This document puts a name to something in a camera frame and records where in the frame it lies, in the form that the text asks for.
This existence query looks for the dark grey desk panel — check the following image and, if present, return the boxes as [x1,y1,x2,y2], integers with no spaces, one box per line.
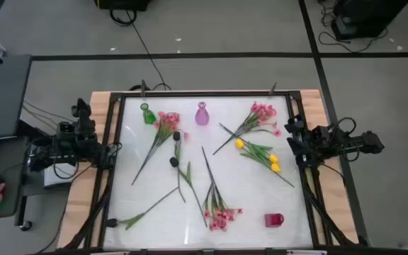
[0,55,32,140]

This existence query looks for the purple glass vase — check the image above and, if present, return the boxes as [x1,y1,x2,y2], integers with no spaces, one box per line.
[194,101,210,126]

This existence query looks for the black floor equipment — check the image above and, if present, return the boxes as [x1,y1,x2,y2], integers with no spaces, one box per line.
[330,0,408,42]

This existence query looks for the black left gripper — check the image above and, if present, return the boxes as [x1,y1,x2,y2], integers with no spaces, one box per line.
[71,98,97,149]

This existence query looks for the white flat box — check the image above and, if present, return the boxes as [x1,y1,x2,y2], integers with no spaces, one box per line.
[42,162,77,188]

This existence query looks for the black case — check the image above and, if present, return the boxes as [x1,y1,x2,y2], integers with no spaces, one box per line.
[93,0,152,11]

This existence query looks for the yellow artificial tulip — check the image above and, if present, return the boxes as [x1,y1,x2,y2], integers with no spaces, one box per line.
[237,140,282,174]
[220,123,280,164]
[234,138,295,188]

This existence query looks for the black artificial tulip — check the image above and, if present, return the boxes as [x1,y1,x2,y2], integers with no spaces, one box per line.
[172,130,187,203]
[105,186,180,231]
[169,157,208,228]

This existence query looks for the black tripod stand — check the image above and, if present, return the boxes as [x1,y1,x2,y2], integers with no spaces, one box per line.
[83,80,371,255]

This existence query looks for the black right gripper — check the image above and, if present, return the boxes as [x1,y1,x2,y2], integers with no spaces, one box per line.
[284,115,315,145]

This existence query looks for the pink artificial flower bunch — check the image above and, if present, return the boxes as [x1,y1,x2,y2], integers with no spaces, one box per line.
[200,146,244,232]
[130,110,190,186]
[212,101,283,156]

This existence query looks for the black floor tape strip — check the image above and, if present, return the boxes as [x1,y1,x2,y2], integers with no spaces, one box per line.
[297,0,370,245]
[30,52,408,61]

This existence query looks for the red glass vase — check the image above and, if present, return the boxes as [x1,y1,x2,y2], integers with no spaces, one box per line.
[263,212,285,228]

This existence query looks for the grey desk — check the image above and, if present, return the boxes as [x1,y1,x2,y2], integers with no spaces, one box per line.
[0,136,28,220]

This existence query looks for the green glass vase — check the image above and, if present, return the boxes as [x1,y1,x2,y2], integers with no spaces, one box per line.
[140,102,158,125]

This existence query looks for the black floor cable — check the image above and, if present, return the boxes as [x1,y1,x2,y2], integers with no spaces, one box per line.
[109,8,172,91]

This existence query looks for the black cable bundle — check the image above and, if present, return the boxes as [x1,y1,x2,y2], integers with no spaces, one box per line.
[62,183,111,251]
[302,166,353,247]

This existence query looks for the white glossy table sheet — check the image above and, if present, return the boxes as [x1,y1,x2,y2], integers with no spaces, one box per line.
[103,95,314,249]

